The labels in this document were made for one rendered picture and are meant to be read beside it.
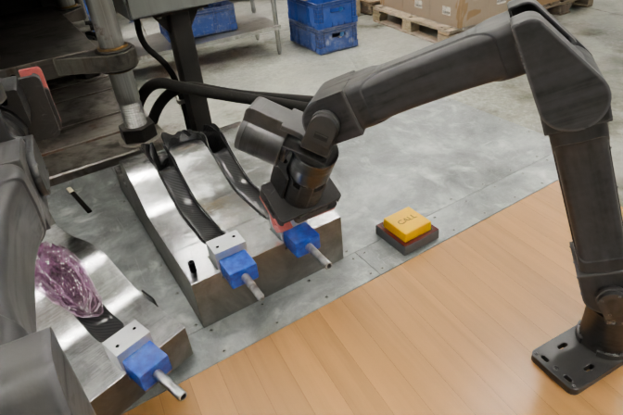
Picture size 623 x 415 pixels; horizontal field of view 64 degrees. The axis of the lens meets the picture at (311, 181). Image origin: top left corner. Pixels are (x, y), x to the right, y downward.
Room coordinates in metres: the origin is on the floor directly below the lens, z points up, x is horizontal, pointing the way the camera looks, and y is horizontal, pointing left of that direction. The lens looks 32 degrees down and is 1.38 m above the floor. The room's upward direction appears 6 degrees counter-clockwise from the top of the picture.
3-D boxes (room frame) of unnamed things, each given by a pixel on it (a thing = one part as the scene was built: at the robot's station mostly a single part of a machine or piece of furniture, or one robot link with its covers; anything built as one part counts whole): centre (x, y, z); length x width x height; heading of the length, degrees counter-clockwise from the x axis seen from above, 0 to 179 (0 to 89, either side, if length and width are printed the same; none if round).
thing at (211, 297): (0.82, 0.19, 0.87); 0.50 x 0.26 x 0.14; 29
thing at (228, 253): (0.55, 0.11, 0.89); 0.13 x 0.05 x 0.05; 29
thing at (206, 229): (0.80, 0.19, 0.92); 0.35 x 0.16 x 0.09; 29
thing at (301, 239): (0.61, 0.02, 0.89); 0.13 x 0.05 x 0.05; 29
